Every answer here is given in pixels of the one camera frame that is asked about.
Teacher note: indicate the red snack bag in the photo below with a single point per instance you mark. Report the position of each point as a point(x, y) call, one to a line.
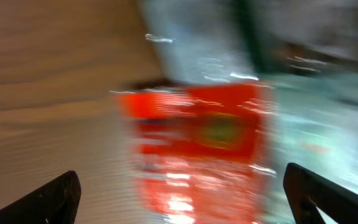
point(201, 153)

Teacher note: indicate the green white 3M package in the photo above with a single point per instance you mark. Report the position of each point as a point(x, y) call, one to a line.
point(220, 41)

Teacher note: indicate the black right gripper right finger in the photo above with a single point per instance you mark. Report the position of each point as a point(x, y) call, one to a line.
point(308, 193)

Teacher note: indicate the white small packet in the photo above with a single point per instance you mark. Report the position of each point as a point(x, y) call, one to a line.
point(316, 126)

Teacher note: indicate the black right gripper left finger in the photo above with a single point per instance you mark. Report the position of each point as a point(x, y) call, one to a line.
point(56, 202)

